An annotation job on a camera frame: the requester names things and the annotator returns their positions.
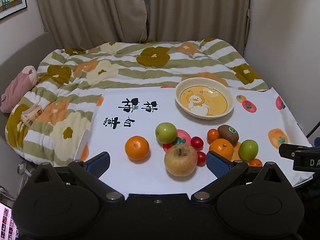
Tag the laptop screen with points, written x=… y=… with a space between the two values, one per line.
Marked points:
x=7 y=220

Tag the large orange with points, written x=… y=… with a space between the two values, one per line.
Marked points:
x=137 y=148
x=221 y=148

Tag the brown kiwi with sticker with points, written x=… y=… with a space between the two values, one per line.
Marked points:
x=228 y=133

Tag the small tangerine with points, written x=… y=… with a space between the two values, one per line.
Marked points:
x=255 y=163
x=213 y=135

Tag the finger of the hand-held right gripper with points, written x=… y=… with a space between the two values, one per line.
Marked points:
x=287 y=150

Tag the yellow-red apple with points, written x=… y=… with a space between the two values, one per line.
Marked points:
x=180 y=160

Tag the cream duck-print bowl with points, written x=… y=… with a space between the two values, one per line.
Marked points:
x=203 y=100

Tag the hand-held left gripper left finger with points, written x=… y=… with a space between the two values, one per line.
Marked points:
x=100 y=161

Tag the floral striped blanket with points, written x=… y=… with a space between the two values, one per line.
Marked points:
x=125 y=65

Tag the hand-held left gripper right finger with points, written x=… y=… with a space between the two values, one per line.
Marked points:
x=217 y=163

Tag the pink plush cloth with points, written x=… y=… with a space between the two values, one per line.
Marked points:
x=17 y=87

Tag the red cherry tomato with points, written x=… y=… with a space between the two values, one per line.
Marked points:
x=201 y=157
x=197 y=142

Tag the beige curtain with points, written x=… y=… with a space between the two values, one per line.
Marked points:
x=197 y=10
x=87 y=12

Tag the green apple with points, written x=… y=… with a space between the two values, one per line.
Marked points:
x=166 y=133
x=248 y=150

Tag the white fruit-print tablecloth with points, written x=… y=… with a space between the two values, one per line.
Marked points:
x=150 y=177

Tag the printed tissue packet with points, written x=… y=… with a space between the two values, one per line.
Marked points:
x=31 y=115

